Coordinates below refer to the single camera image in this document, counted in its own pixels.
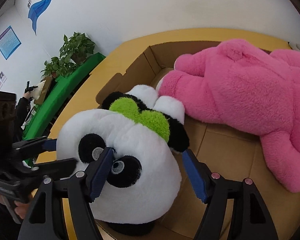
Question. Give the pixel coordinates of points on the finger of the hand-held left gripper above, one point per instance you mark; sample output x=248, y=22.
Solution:
x=60, y=167
x=48, y=145

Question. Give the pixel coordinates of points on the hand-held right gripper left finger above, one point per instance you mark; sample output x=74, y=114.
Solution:
x=101, y=172

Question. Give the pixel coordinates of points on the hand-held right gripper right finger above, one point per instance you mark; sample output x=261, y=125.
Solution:
x=193, y=175

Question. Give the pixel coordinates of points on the black and white panda plush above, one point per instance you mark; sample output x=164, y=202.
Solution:
x=140, y=160

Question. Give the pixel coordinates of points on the brown cardboard box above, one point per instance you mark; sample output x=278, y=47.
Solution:
x=227, y=142

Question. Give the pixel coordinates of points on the pink plush toy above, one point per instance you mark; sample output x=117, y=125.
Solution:
x=240, y=92

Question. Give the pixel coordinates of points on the person's left hand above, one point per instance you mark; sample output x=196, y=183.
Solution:
x=22, y=211

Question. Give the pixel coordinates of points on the green cloth covered table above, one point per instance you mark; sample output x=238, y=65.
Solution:
x=62, y=92

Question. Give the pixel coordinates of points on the white plush toy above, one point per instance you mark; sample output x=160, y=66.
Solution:
x=38, y=91

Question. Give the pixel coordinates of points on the small cardboard box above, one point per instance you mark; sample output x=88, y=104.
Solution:
x=47, y=87

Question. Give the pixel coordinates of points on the green potted plant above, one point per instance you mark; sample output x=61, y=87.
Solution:
x=56, y=67
x=76, y=47

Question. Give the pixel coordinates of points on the blue framed wall poster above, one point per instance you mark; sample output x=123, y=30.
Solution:
x=8, y=42

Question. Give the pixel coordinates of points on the blue wave wall decal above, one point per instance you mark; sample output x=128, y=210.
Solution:
x=38, y=7

